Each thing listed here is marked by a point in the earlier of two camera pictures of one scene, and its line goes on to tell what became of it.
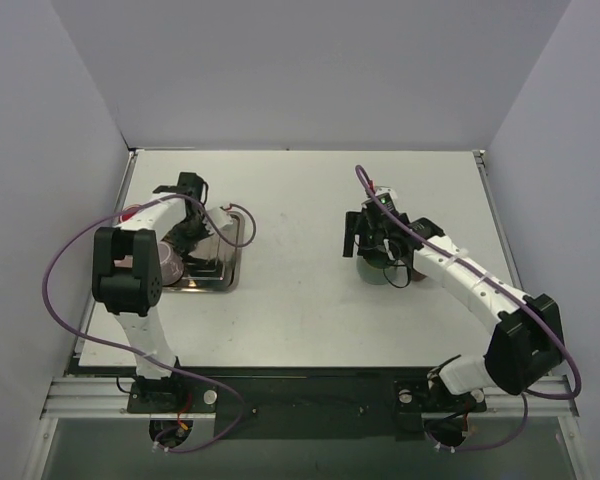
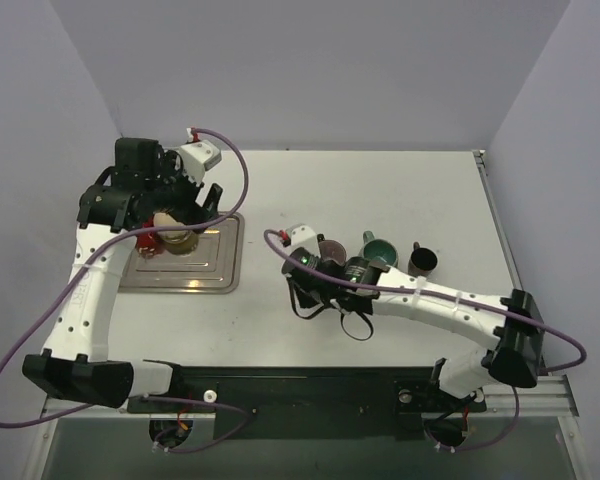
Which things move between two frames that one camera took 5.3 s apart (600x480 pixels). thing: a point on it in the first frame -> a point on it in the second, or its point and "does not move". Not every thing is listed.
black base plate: (308, 402) does not move
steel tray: (219, 267) does not move
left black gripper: (186, 232) -> (189, 198)
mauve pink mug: (171, 264) -> (331, 249)
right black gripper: (361, 240) -> (306, 288)
